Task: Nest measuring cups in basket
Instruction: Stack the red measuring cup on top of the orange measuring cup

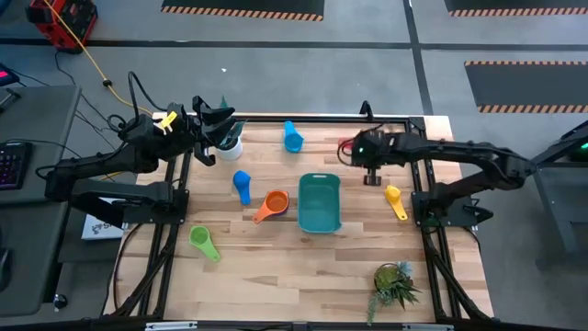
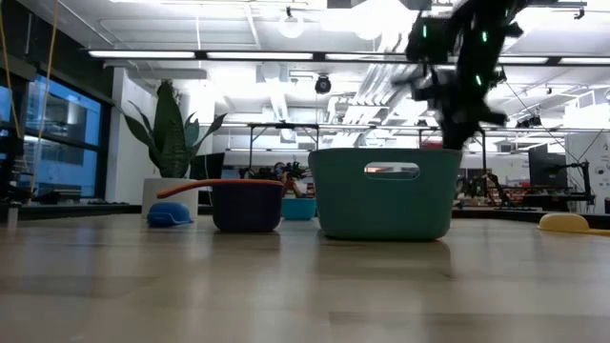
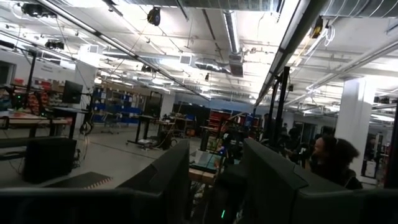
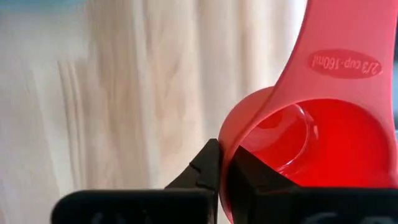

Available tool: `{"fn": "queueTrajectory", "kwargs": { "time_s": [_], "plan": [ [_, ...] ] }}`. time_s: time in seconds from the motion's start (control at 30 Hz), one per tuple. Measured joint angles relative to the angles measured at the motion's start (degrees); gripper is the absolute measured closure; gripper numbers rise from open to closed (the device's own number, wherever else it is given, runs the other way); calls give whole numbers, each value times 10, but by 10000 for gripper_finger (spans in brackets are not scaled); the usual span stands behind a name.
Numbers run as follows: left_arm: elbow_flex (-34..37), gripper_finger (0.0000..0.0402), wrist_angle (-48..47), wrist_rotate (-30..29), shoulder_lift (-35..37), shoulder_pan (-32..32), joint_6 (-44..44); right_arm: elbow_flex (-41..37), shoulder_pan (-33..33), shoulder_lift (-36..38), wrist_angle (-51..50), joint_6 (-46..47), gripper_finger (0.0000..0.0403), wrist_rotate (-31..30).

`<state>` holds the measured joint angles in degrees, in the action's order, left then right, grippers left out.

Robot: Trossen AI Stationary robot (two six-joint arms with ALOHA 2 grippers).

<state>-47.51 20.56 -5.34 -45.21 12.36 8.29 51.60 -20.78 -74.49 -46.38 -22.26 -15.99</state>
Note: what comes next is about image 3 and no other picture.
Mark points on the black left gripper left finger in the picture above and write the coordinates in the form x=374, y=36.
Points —
x=174, y=180

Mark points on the black mat with striped edge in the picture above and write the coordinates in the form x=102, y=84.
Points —
x=81, y=180

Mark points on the black cabinet box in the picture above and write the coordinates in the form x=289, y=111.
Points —
x=49, y=160

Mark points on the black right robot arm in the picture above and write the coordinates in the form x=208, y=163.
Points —
x=230, y=193

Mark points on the wooden workbench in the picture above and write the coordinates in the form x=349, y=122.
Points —
x=31, y=119

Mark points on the blue storage shelf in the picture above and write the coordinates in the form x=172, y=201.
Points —
x=118, y=109

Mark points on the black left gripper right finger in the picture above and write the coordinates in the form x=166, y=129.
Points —
x=267, y=180

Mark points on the silver ventilation duct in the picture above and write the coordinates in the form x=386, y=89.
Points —
x=233, y=37

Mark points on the person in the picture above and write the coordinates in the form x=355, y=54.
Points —
x=329, y=168

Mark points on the red tool cabinet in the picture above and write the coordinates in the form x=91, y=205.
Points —
x=217, y=118

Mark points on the black metal frame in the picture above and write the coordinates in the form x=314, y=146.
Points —
x=281, y=102

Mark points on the white building column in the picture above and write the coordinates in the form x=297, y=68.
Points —
x=354, y=118

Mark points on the black computer monitor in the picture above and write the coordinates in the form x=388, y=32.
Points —
x=72, y=91

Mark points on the black standing desk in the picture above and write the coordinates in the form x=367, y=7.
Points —
x=146, y=117

